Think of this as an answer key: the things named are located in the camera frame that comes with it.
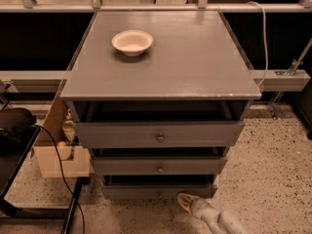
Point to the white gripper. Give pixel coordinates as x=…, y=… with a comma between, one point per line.
x=204, y=211

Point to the grey bottom drawer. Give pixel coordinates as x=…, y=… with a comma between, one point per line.
x=132, y=187

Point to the grey drawer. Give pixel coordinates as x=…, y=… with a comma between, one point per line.
x=158, y=165
x=132, y=187
x=159, y=134

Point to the grey top drawer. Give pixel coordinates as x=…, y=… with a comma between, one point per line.
x=159, y=134

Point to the grey wooden drawer cabinet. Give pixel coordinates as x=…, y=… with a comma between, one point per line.
x=192, y=72

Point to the grey middle drawer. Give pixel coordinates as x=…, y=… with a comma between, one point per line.
x=158, y=165

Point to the cardboard box with items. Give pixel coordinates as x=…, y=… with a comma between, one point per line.
x=54, y=157

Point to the white paper bowl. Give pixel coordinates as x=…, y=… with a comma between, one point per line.
x=132, y=43

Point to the metal diagonal strut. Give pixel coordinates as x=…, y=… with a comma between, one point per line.
x=288, y=75

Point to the black bag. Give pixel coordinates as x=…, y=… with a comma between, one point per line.
x=13, y=122

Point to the black table frame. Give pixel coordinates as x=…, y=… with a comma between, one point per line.
x=19, y=178

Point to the lower aluminium rail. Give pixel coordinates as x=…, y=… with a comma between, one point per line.
x=48, y=81

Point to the aluminium rail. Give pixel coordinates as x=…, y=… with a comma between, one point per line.
x=225, y=8
x=48, y=81

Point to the upper aluminium rail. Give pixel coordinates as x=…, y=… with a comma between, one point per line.
x=225, y=8

